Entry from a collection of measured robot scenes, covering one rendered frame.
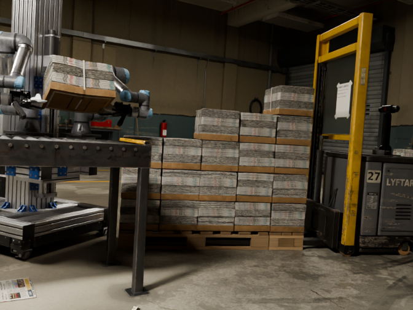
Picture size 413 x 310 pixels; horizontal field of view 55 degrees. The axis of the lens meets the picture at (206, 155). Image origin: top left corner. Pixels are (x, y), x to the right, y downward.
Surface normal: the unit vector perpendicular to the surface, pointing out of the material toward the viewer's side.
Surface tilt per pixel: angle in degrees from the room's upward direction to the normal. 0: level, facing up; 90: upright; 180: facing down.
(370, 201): 90
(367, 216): 90
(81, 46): 90
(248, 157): 90
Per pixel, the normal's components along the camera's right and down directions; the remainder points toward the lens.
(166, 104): 0.50, 0.07
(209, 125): 0.18, 0.06
